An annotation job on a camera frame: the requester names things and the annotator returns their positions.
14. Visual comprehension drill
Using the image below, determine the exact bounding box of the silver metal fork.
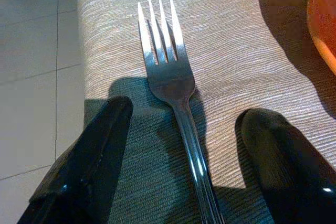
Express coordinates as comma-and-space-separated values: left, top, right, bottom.
137, 0, 225, 224

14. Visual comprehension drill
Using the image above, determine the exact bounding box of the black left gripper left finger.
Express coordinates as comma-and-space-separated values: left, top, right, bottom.
17, 95, 134, 224

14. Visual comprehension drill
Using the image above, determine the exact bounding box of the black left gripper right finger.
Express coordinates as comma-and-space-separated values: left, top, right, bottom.
240, 108, 336, 224

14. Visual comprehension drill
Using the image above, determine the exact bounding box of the orange plate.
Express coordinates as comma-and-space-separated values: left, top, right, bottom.
306, 0, 336, 77

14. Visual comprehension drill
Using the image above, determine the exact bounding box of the beige woven placemat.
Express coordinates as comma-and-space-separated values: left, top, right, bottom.
76, 0, 336, 224

